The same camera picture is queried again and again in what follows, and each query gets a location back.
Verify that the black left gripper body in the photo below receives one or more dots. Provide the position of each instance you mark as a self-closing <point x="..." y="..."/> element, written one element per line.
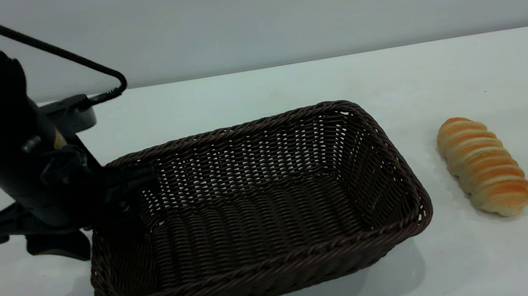
<point x="26" y="182"/>

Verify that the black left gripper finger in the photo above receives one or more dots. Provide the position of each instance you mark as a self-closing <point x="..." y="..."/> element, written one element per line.
<point x="62" y="247"/>
<point x="129" y="177"/>

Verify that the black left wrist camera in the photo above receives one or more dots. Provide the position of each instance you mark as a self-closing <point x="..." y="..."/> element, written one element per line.
<point x="71" y="116"/>

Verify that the dark brown woven basket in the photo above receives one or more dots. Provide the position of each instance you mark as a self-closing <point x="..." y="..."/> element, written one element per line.
<point x="262" y="218"/>

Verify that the ridged golden bread roll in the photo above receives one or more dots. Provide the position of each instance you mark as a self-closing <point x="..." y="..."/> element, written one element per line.
<point x="485" y="166"/>

